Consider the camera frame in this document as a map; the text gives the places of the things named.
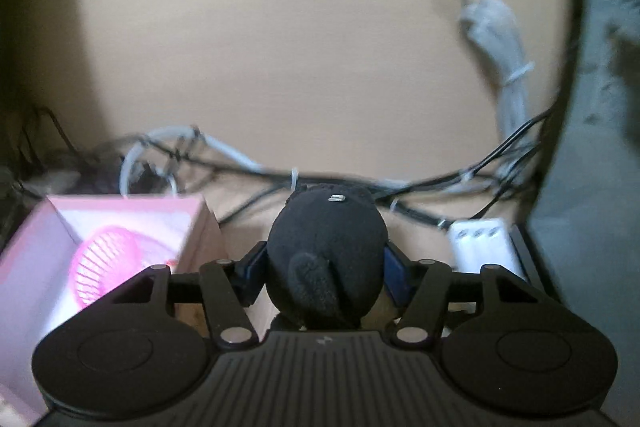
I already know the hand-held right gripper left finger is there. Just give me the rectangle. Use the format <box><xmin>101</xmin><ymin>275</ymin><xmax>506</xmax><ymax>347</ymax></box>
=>
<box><xmin>107</xmin><ymin>241</ymin><xmax>269</xmax><ymax>350</ymax></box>

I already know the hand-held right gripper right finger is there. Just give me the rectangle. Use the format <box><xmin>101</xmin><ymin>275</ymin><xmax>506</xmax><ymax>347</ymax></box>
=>
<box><xmin>382</xmin><ymin>241</ymin><xmax>538</xmax><ymax>350</ymax></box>

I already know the black plush cat toy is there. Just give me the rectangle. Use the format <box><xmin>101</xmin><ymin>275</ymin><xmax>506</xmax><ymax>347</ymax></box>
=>
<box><xmin>266</xmin><ymin>183</ymin><xmax>390</xmax><ymax>330</ymax></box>

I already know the pink cardboard box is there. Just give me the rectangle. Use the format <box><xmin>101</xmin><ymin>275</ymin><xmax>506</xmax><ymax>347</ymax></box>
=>
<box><xmin>0</xmin><ymin>194</ymin><xmax>226</xmax><ymax>425</ymax></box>

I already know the white power strip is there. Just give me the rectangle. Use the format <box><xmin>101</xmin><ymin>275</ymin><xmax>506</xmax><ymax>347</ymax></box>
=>
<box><xmin>446</xmin><ymin>217</ymin><xmax>528</xmax><ymax>283</ymax></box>

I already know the black flat device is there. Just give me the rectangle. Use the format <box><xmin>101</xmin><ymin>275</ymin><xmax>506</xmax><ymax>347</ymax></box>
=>
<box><xmin>509</xmin><ymin>222</ymin><xmax>571</xmax><ymax>308</ymax></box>

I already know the pink plastic toy net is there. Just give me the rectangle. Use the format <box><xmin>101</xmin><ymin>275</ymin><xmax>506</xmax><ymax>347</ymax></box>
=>
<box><xmin>69</xmin><ymin>227</ymin><xmax>176</xmax><ymax>310</ymax></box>

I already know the black cable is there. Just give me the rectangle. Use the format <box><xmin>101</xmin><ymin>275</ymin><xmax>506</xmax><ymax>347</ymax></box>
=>
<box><xmin>220</xmin><ymin>104</ymin><xmax>556</xmax><ymax>228</ymax></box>

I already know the white thin cable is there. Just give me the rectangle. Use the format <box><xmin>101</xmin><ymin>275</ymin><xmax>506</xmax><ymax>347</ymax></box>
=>
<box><xmin>120</xmin><ymin>124</ymin><xmax>451</xmax><ymax>228</ymax></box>

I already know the white bundled cable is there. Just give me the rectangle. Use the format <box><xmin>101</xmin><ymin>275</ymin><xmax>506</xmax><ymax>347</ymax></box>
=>
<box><xmin>430</xmin><ymin>0</ymin><xmax>536</xmax><ymax>158</ymax></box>

